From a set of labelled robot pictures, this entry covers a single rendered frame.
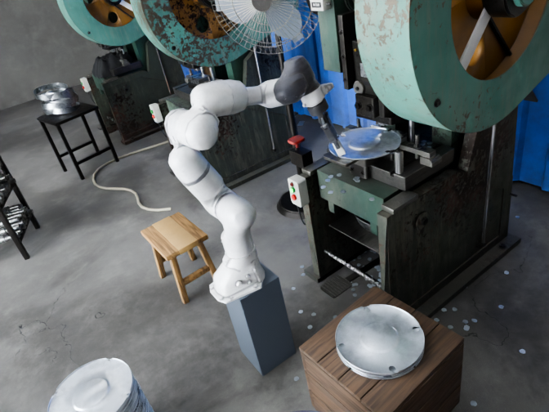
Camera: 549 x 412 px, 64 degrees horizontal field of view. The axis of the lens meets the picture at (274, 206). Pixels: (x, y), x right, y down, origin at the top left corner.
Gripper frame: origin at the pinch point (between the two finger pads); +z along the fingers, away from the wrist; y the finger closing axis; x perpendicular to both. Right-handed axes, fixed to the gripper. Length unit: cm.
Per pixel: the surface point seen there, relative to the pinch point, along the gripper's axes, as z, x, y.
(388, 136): 10.1, 17.7, -12.5
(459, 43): -23, 49, 18
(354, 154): 5.5, 4.4, 0.5
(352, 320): 42, -14, 49
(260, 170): 53, -89, -138
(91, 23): -99, -184, -223
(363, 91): -12.0, 16.3, -13.0
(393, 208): 22.7, 11.4, 19.5
